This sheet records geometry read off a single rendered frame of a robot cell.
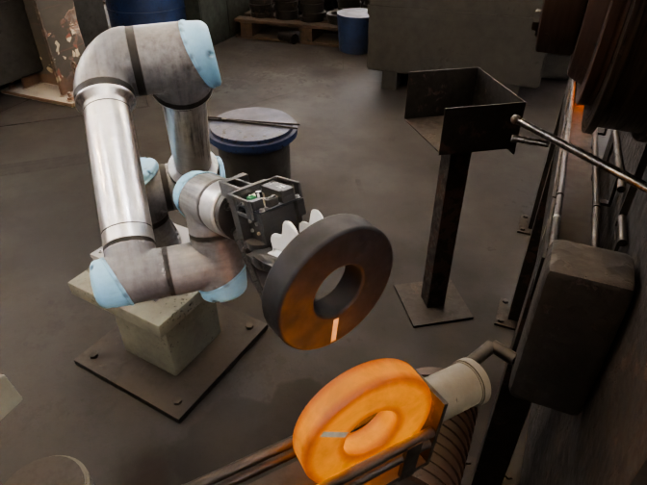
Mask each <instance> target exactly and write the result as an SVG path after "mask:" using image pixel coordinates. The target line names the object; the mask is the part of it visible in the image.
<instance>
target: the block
mask: <svg viewBox="0 0 647 485"><path fill-rule="evenodd" d="M634 295H635V281H634V259H633V258H632V256H630V255H628V254H626V253H622V252H617V251H612V250H608V249H603V248H600V247H595V246H591V245H586V244H582V243H577V242H569V241H565V240H554V241H553V242H552V243H551V244H550V245H549V247H548V250H547V253H546V257H545V260H544V263H543V266H542V269H541V272H540V275H539V278H538V282H537V285H536V288H535V291H534V294H533V298H532V301H531V306H530V309H529V312H528V315H527V318H526V322H525V325H524V328H523V331H522V335H521V338H520V341H519V344H518V347H517V350H516V352H517V355H516V358H515V362H514V365H512V370H511V375H510V379H509V385H508V388H509V391H510V394H511V395H513V396H515V397H517V398H521V399H523V400H526V401H529V402H532V403H535V404H538V405H542V406H545V407H548V408H551V409H554V410H557V411H559V412H563V413H566V414H569V415H578V414H579V413H580V411H581V410H582V409H583V407H584V404H585V402H586V400H587V398H588V396H589V394H590V391H591V389H592V387H593V386H594V384H595V381H596V378H597V376H598V374H599V372H600V369H601V367H602V365H603V364H604V362H605V360H606V357H607V355H608V352H609V350H610V347H611V345H612V343H613V341H614V339H615V336H616V334H617V332H618V330H619V328H620V326H621V323H622V321H623V319H624V317H625V316H626V313H627V312H628V310H629V308H630V306H631V302H632V300H633V298H634Z"/></svg>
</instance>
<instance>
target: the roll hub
mask: <svg viewBox="0 0 647 485"><path fill-rule="evenodd" d="M587 3H588V0H543V5H542V10H541V15H540V19H539V24H538V30H537V36H536V42H535V50H536V52H544V53H552V54H560V55H569V56H571V55H572V54H573V52H574V49H575V46H576V43H577V39H578V36H579V33H580V29H581V27H582V21H583V17H584V14H585V10H586V7H587Z"/></svg>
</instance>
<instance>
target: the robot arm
mask: <svg viewBox="0 0 647 485"><path fill-rule="evenodd" d="M220 85H221V77H220V71H219V67H218V63H217V59H216V55H215V51H214V47H213V43H212V40H211V36H210V33H209V29H208V27H207V25H206V24H205V23H204V22H202V21H200V20H184V19H181V20H179V21H174V22H164V23H153V24H143V25H133V26H117V27H114V28H111V29H109V30H107V31H105V32H103V33H101V34H100V35H99V36H97V37H96V38H95V39H94V40H93V41H92V42H91V43H90V44H89V45H88V47H87V48H86V50H85V51H84V53H83V54H82V56H81V58H80V60H79V63H78V64H77V67H76V70H75V74H74V80H73V96H74V103H75V107H76V109H77V110H78V112H79V113H80V114H82V115H83V116H84V122H85V129H86V136H87V143H88V149H89V155H90V162H91V175H92V181H93V187H94V194H95V201H96V207H97V213H98V220H99V227H100V234H101V240H102V246H103V254H104V258H103V257H101V258H100V259H98V260H94V261H92V262H91V265H90V279H91V287H92V291H93V294H94V297H95V300H96V302H97V303H98V304H99V305H100V306H101V307H103V308H106V309H109V308H117V307H123V306H129V305H131V306H133V305H135V304H136V303H141V302H145V301H149V300H154V299H158V298H163V297H168V296H172V295H180V294H187V293H192V292H197V291H199V292H200V293H201V296H202V298H203V299H205V300H206V301H209V302H214V303H215V302H217V301H219V302H226V301H230V300H233V299H235V298H237V297H239V296H240V295H242V294H243V293H244V292H245V290H246V287H247V279H246V267H247V269H248V272H249V274H250V276H251V279H252V281H253V283H254V286H255V288H256V290H257V292H258V294H259V296H260V298H261V301H262V293H263V289H264V285H265V282H266V279H267V276H268V274H269V272H270V270H271V268H272V265H273V263H274V262H275V260H276V258H277V257H278V256H279V254H280V253H281V251H282V250H283V249H284V248H285V247H286V245H287V244H288V243H289V242H290V241H291V240H292V239H293V238H294V237H295V236H296V235H297V234H299V233H300V232H301V231H302V230H304V229H305V228H306V227H308V226H309V225H311V224H313V223H314V222H316V221H318V220H320V219H322V218H323V216H322V214H321V213H320V212H319V211H318V210H312V211H311V215H310V220H309V223H308V222H305V221H303V220H302V216H303V215H305V214H306V210H305V205H304V200H303V196H302V191H301V186H300V182H298V181H295V180H292V179H288V178H285V177H281V176H278V175H276V176H273V177H272V178H269V179H263V180H260V181H258V182H255V183H249V178H248V174H246V173H240V174H238V175H235V176H234V177H231V178H227V179H226V177H225V170H224V166H223V162H222V160H221V158H220V157H219V156H215V155H214V154H213V153H212V152H211V149H210V138H209V127H208V116H207V105H206V102H207V101H208V100H209V98H210V97H211V95H212V92H213V89H214V88H216V87H219V86H220ZM151 94H152V95H153V97H154V99H155V100H156V101H157V102H158V103H159V104H161V105H162V106H163V111H164V116H165V121H166V125H167V130H168V139H169V144H170V149H171V154H172V155H171V157H170V158H169V161H168V163H167V164H161V165H158V163H157V162H156V161H155V160H154V159H152V158H140V153H139V148H138V143H137V137H136V132H135V126H134V121H133V116H132V112H133V110H134V109H135V107H136V96H144V95H151ZM267 182H269V183H267ZM284 182H288V183H291V184H294V186H293V187H291V186H288V185H285V184H284ZM264 183H266V184H264ZM262 184H263V185H262ZM260 185H261V187H260ZM261 188H262V189H261ZM294 189H295V190H294ZM174 210H179V212H180V213H181V214H182V215H183V216H184V217H185V218H186V221H187V226H188V231H189V237H190V242H186V243H182V241H181V237H180V233H179V231H178V230H177V228H176V227H175V225H174V224H173V222H172V221H171V219H170V218H169V216H168V212H169V211H174Z"/></svg>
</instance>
